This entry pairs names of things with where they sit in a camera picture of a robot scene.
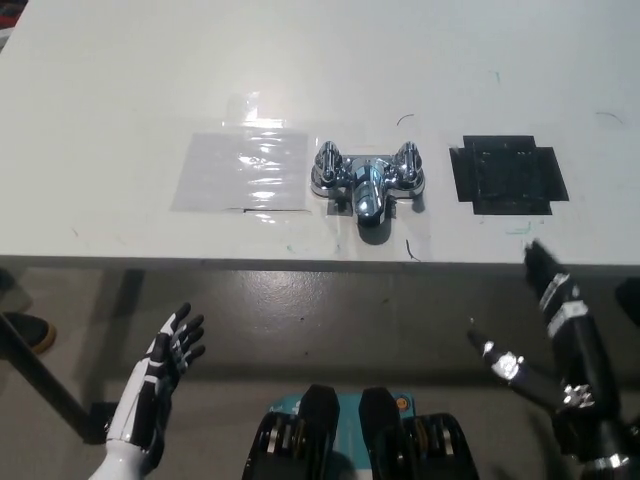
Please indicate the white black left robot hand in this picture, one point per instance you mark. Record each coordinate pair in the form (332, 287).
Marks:
(150, 370)

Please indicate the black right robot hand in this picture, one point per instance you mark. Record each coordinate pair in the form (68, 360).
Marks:
(595, 360)

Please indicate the black shoe tan sole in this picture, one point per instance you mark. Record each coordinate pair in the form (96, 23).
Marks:
(30, 332)

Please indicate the black tape patch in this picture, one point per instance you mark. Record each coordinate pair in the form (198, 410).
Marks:
(505, 175)

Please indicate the clear plastic sheet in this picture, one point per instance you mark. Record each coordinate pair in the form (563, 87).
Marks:
(240, 170)

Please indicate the black metal table frame bar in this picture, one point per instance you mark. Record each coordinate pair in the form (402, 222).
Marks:
(50, 380)

